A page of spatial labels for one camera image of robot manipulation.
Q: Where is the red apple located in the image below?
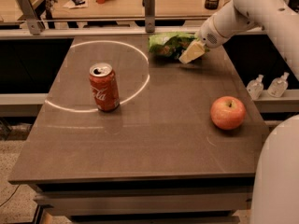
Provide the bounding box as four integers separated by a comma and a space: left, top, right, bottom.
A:
210, 96, 246, 130

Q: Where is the metal rail post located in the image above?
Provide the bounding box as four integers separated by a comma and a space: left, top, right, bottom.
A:
17, 0, 45, 35
143, 0, 155, 33

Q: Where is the metal rail post middle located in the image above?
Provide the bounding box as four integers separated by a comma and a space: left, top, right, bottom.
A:
143, 0, 155, 33

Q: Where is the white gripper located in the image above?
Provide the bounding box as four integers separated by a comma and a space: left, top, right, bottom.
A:
178, 14, 231, 63

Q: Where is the clear sanitizer bottle left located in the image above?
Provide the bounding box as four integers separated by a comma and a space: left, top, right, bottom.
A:
247, 75, 263, 100

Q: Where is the clear sanitizer bottle right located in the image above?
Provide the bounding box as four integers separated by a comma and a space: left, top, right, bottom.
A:
267, 72, 289, 98

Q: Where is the green rice chip bag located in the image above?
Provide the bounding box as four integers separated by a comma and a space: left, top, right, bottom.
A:
149, 32, 198, 60

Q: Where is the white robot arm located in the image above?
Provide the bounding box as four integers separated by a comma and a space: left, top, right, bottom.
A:
195, 0, 299, 224

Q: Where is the black mesh cup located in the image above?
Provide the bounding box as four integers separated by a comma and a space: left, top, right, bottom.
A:
205, 0, 220, 10

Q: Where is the metal rail post left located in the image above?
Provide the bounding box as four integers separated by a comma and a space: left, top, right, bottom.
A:
17, 0, 45, 35

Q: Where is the red cola can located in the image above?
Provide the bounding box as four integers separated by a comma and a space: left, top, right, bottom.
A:
89, 63, 120, 112

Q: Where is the clear sanitizer bottle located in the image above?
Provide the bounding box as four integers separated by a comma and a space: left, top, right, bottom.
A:
247, 75, 263, 100
267, 72, 289, 98

